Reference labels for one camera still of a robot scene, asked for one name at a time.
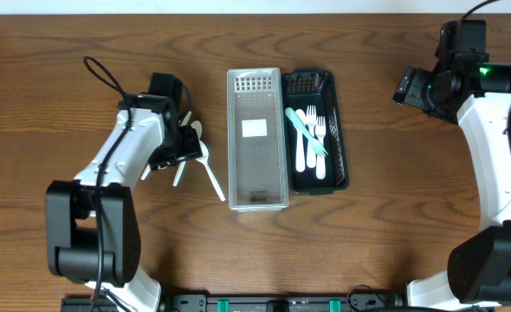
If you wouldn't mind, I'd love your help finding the white plastic spoon bowl down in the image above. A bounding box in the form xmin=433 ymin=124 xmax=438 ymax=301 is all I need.
xmin=181 ymin=111 xmax=192 ymax=127

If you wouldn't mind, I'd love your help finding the short white plastic spoon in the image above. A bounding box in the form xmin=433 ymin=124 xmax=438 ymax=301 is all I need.
xmin=295 ymin=109 xmax=306 ymax=172

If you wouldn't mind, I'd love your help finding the clear plastic basket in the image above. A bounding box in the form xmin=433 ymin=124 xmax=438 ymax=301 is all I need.
xmin=227 ymin=68 xmax=289 ymax=212

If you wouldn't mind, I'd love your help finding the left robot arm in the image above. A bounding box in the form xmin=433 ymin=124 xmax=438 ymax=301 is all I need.
xmin=45 ymin=92 xmax=201 ymax=311

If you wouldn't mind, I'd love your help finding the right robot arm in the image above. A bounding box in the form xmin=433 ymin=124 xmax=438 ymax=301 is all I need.
xmin=392 ymin=62 xmax=511 ymax=311

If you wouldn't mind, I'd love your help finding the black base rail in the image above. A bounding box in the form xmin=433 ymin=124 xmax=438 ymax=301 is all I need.
xmin=61 ymin=286 xmax=409 ymax=312

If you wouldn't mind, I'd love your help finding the dark green plastic basket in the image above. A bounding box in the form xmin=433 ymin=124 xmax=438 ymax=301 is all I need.
xmin=281 ymin=68 xmax=349 ymax=195

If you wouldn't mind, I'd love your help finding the pale green plastic fork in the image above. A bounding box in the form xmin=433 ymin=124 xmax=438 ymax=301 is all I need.
xmin=285 ymin=107 xmax=327 ymax=157

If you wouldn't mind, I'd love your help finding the white plastic fork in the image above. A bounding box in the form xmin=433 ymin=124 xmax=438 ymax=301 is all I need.
xmin=315 ymin=116 xmax=327 ymax=180
xmin=305 ymin=105 xmax=318 ymax=169

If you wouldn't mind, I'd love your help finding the white label in basket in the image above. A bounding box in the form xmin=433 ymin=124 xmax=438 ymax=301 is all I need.
xmin=242 ymin=119 xmax=268 ymax=138

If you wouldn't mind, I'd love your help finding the left black cable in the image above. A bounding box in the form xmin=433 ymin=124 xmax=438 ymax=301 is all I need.
xmin=83 ymin=55 xmax=133 ymax=312

